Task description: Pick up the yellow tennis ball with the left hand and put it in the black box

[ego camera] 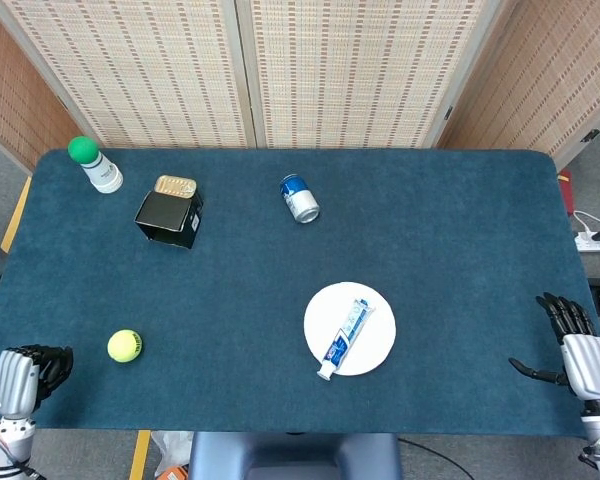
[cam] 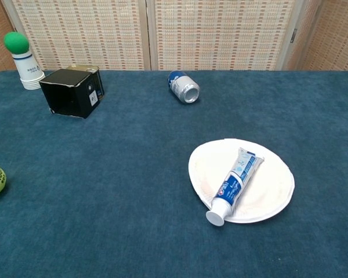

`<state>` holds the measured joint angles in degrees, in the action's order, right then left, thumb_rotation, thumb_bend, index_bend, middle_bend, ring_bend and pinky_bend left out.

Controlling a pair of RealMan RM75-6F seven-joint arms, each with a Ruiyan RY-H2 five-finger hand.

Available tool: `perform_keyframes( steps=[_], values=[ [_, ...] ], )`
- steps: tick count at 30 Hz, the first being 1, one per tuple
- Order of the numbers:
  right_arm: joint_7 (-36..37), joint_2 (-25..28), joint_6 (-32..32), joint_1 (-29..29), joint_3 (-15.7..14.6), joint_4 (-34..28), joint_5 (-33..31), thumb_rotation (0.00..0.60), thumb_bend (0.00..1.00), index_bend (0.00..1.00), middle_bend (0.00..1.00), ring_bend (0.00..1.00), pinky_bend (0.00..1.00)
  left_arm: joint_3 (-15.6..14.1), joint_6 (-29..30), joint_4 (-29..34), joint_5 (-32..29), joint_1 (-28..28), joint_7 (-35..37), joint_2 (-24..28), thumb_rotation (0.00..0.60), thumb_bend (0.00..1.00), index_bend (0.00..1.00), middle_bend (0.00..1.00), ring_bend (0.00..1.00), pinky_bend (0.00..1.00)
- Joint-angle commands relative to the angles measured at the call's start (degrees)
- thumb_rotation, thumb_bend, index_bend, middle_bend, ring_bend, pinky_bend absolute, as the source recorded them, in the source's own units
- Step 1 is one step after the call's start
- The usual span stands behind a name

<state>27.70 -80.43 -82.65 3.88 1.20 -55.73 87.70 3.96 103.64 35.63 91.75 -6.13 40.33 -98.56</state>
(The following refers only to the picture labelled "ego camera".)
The blue and white toothpaste tube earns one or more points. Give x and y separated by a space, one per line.
347 334

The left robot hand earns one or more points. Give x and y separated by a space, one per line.
12 380

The blue table cloth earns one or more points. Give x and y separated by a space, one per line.
430 250

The white round plate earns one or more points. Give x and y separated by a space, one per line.
375 340

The yellow tennis ball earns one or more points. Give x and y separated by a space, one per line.
124 346

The blue and white soda can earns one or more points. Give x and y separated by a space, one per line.
300 199

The white power strip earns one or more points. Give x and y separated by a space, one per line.
594 244

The woven folding screen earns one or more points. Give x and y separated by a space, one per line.
300 70

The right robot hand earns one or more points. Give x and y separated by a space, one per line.
582 362

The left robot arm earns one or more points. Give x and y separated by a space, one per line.
6 445

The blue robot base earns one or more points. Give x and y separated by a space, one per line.
292 457

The black cardboard box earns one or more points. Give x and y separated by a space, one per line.
167 220

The white bottle with green cap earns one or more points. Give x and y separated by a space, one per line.
97 167

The gold tin can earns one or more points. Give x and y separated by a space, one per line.
176 187

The white plastic bag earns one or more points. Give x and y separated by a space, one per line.
172 450

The orange object on floor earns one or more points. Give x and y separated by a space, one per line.
172 473

